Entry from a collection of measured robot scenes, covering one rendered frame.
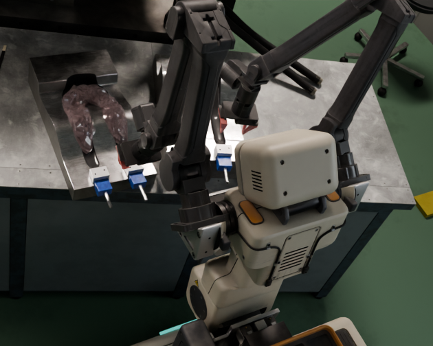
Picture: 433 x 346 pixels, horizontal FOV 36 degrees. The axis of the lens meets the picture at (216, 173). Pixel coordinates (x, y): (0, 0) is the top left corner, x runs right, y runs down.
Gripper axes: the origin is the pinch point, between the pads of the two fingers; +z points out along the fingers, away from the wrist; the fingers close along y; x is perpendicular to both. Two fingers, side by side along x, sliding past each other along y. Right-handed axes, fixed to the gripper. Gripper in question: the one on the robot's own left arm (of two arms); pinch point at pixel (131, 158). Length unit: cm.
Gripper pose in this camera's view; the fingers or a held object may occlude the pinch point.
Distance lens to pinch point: 187.2
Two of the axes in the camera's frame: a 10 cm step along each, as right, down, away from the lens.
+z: -4.2, 2.1, 8.8
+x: 2.8, 9.5, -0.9
